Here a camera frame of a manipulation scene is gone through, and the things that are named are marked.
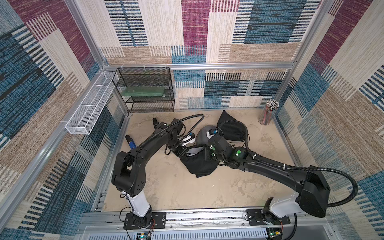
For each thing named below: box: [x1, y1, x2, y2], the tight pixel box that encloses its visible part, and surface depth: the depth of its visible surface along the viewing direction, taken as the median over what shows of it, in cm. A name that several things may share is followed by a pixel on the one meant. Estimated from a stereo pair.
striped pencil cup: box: [258, 99, 280, 126], surface depth 101 cm
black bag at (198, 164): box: [179, 147, 219, 178], surface depth 86 cm
